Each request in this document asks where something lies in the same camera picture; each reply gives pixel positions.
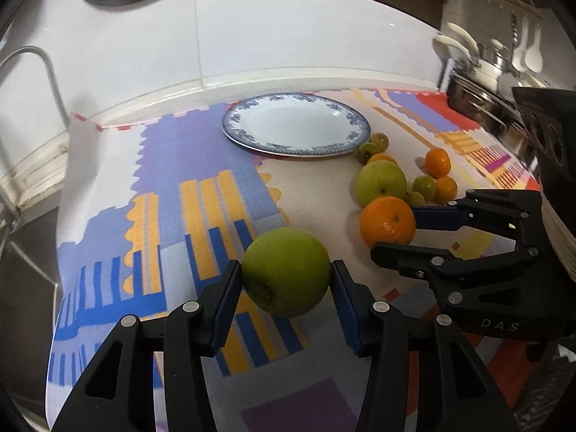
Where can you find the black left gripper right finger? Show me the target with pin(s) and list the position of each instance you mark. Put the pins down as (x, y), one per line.
(456, 392)

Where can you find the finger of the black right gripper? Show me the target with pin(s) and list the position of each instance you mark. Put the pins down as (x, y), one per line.
(511, 213)
(498, 282)

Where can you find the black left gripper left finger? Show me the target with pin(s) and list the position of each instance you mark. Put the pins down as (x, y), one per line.
(115, 391)

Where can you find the white hanging spoon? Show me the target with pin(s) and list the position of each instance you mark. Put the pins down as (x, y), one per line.
(533, 58)

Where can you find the white lidded pot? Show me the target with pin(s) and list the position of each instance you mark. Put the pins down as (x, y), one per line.
(487, 65)

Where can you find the large orange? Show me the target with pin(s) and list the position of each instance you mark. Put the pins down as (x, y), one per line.
(387, 219)

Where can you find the small yellowish lime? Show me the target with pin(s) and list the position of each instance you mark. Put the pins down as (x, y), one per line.
(415, 199)

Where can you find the green round lime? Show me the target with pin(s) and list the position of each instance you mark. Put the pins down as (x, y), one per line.
(426, 186)

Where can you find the colourful patterned table cloth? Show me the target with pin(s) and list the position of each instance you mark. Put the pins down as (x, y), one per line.
(152, 213)

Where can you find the steel kitchen sink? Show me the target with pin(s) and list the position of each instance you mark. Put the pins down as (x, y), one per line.
(30, 296)

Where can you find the large green apple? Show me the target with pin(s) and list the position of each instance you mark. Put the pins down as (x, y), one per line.
(378, 179)

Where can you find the small green lime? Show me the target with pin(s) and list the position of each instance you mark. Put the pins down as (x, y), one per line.
(366, 151)

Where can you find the chrome kitchen faucet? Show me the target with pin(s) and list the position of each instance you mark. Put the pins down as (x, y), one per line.
(34, 121)

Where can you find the orange lemon-shaped citrus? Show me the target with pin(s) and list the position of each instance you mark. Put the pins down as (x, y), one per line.
(381, 157)

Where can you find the white pot handle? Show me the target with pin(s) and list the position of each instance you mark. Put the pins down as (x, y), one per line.
(452, 43)
(463, 36)

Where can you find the stainless steel pot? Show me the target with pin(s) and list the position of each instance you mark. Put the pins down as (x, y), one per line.
(494, 115)

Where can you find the blue white porcelain plate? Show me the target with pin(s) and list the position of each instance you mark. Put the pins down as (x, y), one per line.
(296, 125)

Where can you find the brownish green lime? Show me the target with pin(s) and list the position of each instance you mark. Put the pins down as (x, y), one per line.
(380, 140)

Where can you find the small orange mandarin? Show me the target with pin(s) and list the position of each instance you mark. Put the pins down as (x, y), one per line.
(437, 163)

